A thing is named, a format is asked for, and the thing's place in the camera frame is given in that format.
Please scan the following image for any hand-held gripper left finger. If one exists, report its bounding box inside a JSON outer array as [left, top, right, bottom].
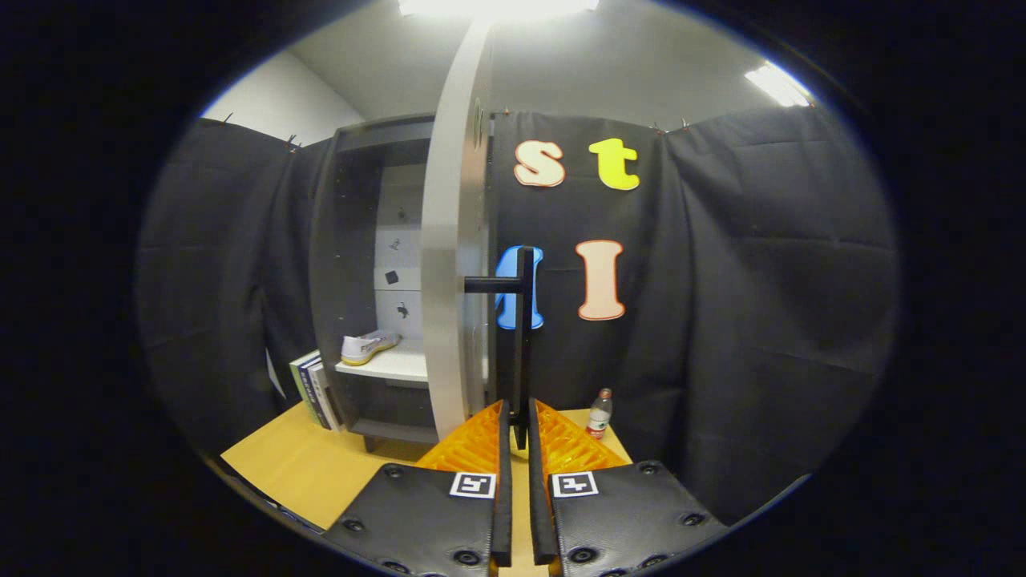
[[325, 399, 514, 577]]

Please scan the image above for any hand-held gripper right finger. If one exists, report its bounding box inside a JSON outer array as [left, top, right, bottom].
[[527, 398, 729, 577]]

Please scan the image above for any white shoe with yellow sole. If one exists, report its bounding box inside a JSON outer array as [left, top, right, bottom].
[[341, 330, 402, 367]]

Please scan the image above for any beige shoe cabinet door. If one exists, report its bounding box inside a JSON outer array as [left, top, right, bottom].
[[421, 20, 536, 451]]

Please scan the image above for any dark grey shoe cabinet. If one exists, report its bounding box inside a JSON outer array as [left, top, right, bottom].
[[309, 114, 440, 454]]

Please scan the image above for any clear plastic water bottle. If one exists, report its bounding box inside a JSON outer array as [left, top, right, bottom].
[[587, 388, 614, 440]]

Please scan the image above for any grey-covered book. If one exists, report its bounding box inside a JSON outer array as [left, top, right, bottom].
[[309, 361, 347, 432]]

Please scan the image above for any blue-spined book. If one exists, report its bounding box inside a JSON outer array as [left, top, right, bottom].
[[301, 358, 333, 430]]

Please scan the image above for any green-spined book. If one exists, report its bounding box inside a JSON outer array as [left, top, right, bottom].
[[289, 350, 321, 426]]

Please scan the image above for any black backdrop cloth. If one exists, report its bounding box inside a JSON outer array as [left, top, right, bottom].
[[135, 108, 900, 526]]

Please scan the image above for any small ceiling light panel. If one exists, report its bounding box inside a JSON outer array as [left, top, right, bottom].
[[744, 62, 812, 107]]

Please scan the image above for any large ceiling light panel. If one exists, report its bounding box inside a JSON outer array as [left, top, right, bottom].
[[398, 0, 600, 18]]

